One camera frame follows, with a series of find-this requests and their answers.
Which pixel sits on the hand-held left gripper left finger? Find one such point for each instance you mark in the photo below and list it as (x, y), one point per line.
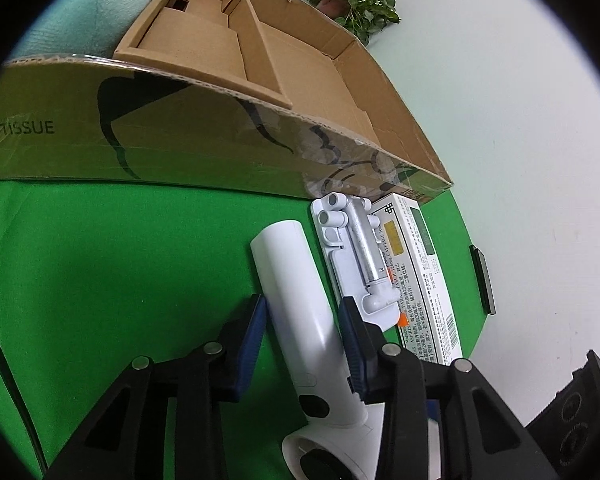
(250, 340)

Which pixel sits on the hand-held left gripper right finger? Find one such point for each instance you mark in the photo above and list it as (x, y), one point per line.
(352, 345)

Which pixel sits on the white hair dryer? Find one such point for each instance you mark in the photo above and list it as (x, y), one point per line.
(300, 285)

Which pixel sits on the white folding phone stand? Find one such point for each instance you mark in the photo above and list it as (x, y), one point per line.
(350, 260)

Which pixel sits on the white medicine box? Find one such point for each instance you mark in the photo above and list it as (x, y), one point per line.
(425, 280)

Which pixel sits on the large cardboard box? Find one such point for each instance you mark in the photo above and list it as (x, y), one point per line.
(180, 130)

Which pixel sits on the long brown cardboard box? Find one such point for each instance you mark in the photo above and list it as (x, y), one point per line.
(200, 45)

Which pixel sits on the pig plush toy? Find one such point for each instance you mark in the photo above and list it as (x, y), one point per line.
(80, 5)

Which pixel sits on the black phone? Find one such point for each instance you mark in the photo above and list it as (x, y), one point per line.
(482, 280)

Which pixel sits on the green tablecloth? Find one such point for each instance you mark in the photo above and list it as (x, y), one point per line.
(105, 260)

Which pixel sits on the potted plant in brown pot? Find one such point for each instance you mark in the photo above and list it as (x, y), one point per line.
(360, 0)

